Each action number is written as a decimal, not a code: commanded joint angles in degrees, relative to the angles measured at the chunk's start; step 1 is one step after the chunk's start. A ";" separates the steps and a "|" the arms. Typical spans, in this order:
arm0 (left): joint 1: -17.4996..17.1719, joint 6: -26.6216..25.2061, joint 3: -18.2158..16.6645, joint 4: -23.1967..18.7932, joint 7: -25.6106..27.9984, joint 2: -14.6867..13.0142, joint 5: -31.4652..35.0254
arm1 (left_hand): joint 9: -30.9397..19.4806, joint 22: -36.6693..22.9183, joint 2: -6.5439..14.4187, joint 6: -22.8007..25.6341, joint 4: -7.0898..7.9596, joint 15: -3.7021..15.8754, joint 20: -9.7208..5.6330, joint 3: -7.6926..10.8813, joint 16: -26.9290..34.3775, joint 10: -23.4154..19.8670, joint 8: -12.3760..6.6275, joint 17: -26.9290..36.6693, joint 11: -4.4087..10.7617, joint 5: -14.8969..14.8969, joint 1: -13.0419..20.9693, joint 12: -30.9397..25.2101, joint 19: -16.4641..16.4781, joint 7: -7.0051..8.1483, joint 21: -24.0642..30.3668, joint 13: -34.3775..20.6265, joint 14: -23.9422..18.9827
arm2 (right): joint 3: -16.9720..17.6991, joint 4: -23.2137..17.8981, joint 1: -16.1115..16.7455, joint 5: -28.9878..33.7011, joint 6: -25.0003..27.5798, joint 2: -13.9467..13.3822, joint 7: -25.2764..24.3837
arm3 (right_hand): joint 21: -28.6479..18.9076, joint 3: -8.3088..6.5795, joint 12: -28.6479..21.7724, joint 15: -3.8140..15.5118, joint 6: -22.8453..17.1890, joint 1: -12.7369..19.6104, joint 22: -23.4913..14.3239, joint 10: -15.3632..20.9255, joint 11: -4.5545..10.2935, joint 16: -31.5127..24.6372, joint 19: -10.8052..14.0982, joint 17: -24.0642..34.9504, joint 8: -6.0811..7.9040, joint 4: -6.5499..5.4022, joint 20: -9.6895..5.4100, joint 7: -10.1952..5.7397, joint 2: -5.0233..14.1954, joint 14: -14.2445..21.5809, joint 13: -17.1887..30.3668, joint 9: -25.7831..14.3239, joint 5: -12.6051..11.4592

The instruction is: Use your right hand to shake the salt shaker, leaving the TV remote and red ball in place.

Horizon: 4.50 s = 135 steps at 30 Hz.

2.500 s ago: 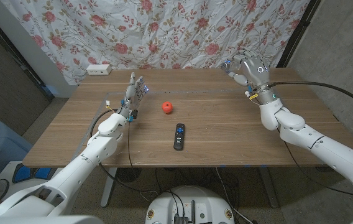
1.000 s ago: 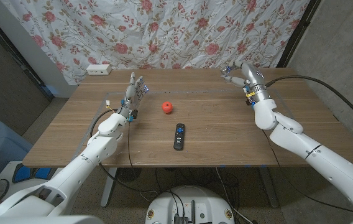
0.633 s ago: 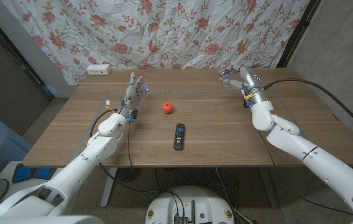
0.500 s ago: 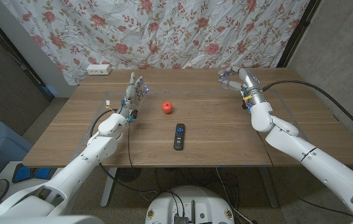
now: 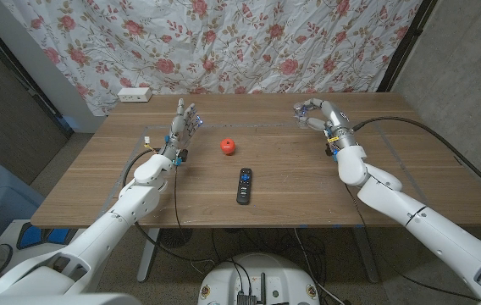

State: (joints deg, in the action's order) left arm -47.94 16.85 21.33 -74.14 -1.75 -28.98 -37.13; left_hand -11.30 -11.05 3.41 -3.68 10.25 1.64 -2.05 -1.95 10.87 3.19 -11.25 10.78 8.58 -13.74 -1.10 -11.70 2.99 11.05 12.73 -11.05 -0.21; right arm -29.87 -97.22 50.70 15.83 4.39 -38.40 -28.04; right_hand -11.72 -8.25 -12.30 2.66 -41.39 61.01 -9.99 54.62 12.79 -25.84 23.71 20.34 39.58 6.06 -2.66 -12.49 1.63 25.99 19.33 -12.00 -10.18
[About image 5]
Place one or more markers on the small white connector plug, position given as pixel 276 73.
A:
pixel 146 139

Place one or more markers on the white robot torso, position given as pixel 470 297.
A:
pixel 261 271

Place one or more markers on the red ball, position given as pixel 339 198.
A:
pixel 228 146

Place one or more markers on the round black fan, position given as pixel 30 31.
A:
pixel 175 238

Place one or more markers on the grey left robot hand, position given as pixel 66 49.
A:
pixel 179 131

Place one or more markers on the black backdrop stand pole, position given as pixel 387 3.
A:
pixel 405 46

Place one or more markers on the white table leg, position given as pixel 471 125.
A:
pixel 367 258
pixel 147 258

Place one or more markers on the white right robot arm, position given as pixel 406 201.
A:
pixel 427 229

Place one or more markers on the black TV remote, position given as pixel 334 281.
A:
pixel 244 188

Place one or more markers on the clear glass salt shaker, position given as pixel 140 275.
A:
pixel 302 115

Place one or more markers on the black frame bar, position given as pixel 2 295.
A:
pixel 24 78

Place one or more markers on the floral backdrop cloth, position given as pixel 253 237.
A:
pixel 223 42

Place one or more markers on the white power strip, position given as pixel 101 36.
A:
pixel 134 95

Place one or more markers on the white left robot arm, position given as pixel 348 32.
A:
pixel 109 224

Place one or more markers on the white board with blue patches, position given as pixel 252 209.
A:
pixel 16 237

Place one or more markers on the short black antenna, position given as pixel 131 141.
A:
pixel 263 288

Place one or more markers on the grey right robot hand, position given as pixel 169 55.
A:
pixel 335 120

